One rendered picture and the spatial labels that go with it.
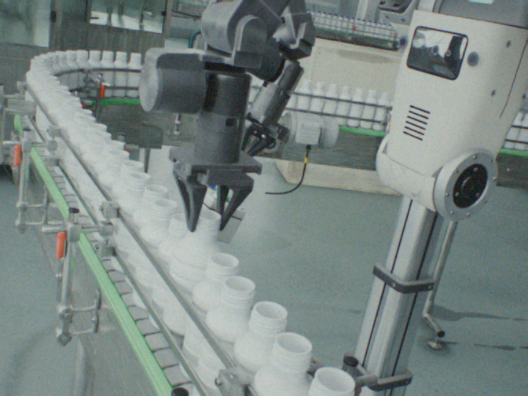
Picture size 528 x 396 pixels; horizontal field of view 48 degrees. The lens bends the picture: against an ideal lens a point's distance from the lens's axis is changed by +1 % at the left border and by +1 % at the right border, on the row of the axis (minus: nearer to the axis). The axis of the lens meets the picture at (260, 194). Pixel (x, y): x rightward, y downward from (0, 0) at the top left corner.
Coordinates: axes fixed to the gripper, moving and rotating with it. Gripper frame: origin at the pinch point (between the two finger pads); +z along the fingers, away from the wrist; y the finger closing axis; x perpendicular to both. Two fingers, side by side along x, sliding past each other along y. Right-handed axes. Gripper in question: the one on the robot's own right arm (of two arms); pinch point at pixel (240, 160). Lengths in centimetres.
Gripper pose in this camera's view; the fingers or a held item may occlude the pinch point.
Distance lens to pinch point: 108.6
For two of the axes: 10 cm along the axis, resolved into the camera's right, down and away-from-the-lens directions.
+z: -4.6, 8.8, 1.2
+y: 4.8, 3.6, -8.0
